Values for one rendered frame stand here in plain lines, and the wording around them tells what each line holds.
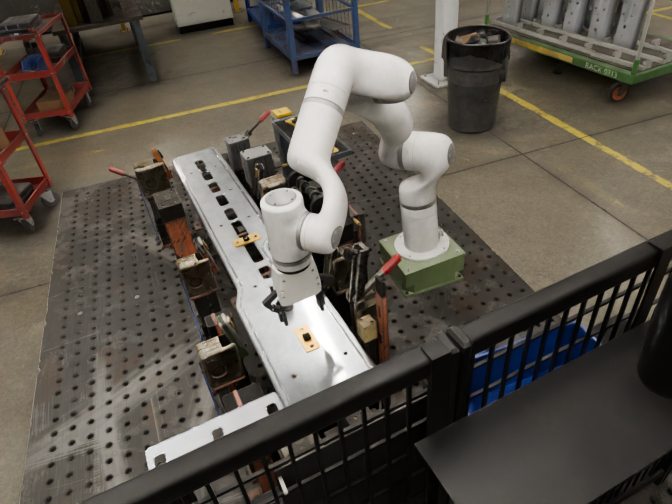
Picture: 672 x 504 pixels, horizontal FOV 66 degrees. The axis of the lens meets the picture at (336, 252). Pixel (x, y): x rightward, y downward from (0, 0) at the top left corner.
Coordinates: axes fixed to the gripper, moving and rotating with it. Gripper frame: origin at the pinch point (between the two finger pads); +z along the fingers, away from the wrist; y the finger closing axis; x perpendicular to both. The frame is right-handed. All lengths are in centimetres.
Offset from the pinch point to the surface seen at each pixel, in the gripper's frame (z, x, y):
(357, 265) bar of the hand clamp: -6.7, -0.6, -15.3
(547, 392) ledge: -35, 59, -10
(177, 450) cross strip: 8.5, 14.3, 35.1
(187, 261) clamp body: 4.9, -40.0, 19.1
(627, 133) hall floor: 113, -152, -322
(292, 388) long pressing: 8.8, 12.0, 8.8
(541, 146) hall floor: 113, -173, -257
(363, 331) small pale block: 3.7, 9.6, -10.7
